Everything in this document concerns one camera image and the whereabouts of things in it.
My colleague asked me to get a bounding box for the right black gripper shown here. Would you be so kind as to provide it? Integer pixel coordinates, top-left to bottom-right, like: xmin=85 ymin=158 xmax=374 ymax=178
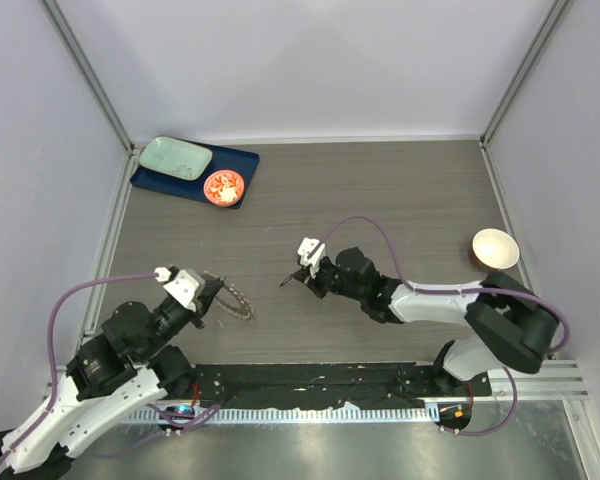
xmin=294 ymin=257 xmax=365 ymax=302

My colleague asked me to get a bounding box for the large metal keyring with rings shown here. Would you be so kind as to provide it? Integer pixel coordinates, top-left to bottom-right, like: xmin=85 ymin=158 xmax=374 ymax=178
xmin=201 ymin=271 xmax=255 ymax=321

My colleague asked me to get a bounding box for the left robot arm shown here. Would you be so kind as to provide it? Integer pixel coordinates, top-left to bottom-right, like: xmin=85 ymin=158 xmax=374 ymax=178
xmin=0 ymin=275 xmax=224 ymax=479

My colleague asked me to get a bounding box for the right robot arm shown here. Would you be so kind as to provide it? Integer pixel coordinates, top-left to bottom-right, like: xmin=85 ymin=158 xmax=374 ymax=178
xmin=291 ymin=238 xmax=560 ymax=395

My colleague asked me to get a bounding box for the red patterned small bowl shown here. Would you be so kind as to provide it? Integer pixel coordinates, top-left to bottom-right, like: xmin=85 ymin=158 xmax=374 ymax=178
xmin=203 ymin=170 xmax=246 ymax=207

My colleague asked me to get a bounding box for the dark blue tray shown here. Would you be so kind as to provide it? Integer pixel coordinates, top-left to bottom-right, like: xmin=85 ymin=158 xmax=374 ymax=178
xmin=130 ymin=143 xmax=260 ymax=210

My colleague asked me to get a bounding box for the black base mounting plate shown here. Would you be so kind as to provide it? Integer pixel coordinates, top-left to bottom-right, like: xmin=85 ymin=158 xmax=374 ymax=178
xmin=193 ymin=362 xmax=492 ymax=410

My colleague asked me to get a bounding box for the light green rectangular plate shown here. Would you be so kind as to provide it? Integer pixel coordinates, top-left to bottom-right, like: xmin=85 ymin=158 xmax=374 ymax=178
xmin=139 ymin=136 xmax=213 ymax=181

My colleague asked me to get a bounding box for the white brown bowl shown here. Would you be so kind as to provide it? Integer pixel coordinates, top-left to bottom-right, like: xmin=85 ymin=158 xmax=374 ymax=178
xmin=471 ymin=228 xmax=520 ymax=271

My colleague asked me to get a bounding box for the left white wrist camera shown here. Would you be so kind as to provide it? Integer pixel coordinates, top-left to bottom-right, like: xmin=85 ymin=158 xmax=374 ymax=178
xmin=154 ymin=267 xmax=206 ymax=312

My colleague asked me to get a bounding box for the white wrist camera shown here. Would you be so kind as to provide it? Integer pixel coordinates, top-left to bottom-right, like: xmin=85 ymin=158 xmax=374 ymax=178
xmin=154 ymin=267 xmax=206 ymax=312
xmin=297 ymin=237 xmax=326 ymax=278

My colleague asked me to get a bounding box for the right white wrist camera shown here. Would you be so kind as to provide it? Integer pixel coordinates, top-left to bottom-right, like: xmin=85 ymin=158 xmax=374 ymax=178
xmin=297 ymin=237 xmax=326 ymax=278

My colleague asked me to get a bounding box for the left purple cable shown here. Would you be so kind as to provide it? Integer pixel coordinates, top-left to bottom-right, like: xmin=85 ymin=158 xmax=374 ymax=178
xmin=0 ymin=269 xmax=221 ymax=480

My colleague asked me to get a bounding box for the slotted cable duct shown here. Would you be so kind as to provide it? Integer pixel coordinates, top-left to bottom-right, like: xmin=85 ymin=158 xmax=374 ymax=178
xmin=120 ymin=403 xmax=439 ymax=426

